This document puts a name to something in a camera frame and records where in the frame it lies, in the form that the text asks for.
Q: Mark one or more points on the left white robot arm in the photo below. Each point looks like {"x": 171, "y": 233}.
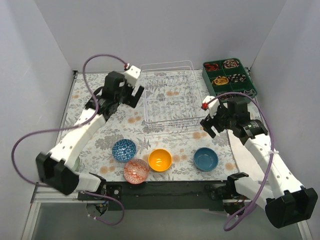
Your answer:
{"x": 57, "y": 168}

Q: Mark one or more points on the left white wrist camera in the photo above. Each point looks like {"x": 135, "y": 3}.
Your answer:
{"x": 131, "y": 74}

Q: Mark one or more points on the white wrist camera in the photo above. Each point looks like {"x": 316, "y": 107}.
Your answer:
{"x": 211, "y": 104}
{"x": 131, "y": 74}

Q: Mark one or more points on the blue patterned bowl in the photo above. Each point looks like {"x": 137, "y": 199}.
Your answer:
{"x": 124, "y": 150}

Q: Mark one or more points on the aluminium frame rail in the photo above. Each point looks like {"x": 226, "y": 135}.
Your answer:
{"x": 48, "y": 196}

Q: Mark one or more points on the floral table mat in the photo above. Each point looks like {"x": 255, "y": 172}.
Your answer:
{"x": 128, "y": 123}

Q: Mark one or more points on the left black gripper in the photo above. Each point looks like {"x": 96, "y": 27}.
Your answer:
{"x": 130, "y": 93}

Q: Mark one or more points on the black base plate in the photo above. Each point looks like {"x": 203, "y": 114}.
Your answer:
{"x": 210, "y": 195}

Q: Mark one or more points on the mint green bowl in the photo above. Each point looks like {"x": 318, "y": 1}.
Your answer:
{"x": 76, "y": 164}

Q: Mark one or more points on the dark blue bowl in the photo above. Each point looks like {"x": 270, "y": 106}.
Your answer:
{"x": 205, "y": 159}

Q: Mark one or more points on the red patterned bowl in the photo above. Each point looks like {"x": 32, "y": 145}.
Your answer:
{"x": 136, "y": 171}

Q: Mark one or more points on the white wire dish rack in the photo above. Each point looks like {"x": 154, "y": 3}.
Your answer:
{"x": 171, "y": 97}

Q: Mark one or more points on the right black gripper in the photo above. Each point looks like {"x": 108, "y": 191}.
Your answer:
{"x": 212, "y": 120}

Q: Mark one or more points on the green compartment tray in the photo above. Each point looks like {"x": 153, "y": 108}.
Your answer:
{"x": 227, "y": 75}

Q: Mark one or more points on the yellow bowl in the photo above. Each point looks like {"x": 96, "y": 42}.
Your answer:
{"x": 160, "y": 160}

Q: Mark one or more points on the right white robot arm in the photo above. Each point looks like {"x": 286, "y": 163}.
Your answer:
{"x": 284, "y": 199}

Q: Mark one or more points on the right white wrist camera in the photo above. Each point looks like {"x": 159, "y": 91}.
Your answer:
{"x": 211, "y": 104}

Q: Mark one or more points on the white cloth towel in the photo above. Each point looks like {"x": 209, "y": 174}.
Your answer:
{"x": 244, "y": 160}

